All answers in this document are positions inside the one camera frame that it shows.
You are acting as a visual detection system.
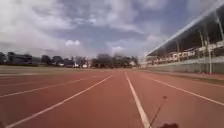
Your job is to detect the row of trees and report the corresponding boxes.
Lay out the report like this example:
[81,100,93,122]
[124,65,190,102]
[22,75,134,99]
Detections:
[39,53,140,69]

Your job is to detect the red running track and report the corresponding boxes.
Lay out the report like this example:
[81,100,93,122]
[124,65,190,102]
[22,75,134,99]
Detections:
[0,68,224,128]

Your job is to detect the grandstand with roof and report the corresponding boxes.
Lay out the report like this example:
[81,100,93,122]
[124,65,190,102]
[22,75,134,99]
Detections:
[139,1,224,75]

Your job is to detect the low building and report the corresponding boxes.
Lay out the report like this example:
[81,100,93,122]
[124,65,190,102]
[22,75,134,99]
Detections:
[0,51,42,66]

